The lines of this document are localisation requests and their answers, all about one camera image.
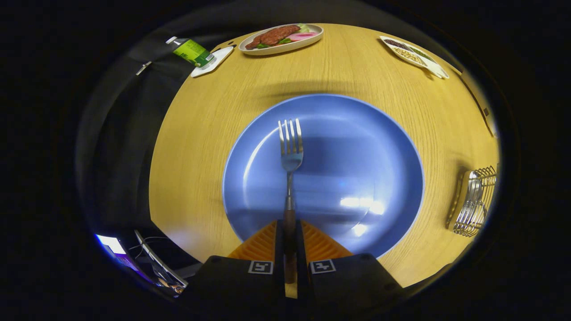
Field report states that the computer monitor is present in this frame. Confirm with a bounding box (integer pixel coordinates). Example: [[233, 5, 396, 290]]
[[95, 234, 152, 281]]

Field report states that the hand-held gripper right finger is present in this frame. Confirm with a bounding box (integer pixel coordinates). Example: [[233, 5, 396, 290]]
[[295, 219, 404, 308]]

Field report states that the brown steak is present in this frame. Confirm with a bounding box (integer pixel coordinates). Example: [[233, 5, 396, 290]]
[[244, 25, 301, 49]]

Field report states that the wooden handle metal spoon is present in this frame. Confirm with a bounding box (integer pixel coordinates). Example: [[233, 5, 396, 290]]
[[459, 171, 488, 228]]

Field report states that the metal wire basket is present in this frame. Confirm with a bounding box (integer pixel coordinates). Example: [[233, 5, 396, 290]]
[[446, 165, 498, 238]]

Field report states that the white divided bean dish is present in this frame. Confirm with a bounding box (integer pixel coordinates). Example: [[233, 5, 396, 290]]
[[379, 36, 450, 80]]

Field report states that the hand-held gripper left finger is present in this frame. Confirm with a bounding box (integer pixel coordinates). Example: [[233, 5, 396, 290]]
[[183, 219, 286, 308]]

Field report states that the green label plastic bottle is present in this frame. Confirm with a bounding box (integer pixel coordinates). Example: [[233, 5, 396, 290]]
[[166, 36, 215, 68]]

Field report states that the white square coaster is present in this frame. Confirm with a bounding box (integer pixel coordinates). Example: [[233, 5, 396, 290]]
[[191, 46, 234, 78]]

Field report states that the beige plate with garnish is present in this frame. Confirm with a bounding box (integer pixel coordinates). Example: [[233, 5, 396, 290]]
[[238, 23, 324, 56]]

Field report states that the white toaster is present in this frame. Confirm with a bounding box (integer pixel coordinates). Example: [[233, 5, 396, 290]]
[[459, 67, 499, 139]]

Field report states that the blue plate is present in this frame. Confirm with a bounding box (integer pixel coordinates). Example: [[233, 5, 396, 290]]
[[222, 93, 425, 259]]

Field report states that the wooden handle metal fork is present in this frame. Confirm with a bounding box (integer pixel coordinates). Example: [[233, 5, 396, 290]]
[[278, 118, 304, 284]]

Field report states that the laptop computer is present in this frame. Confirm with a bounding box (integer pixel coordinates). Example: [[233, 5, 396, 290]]
[[134, 230, 188, 292]]

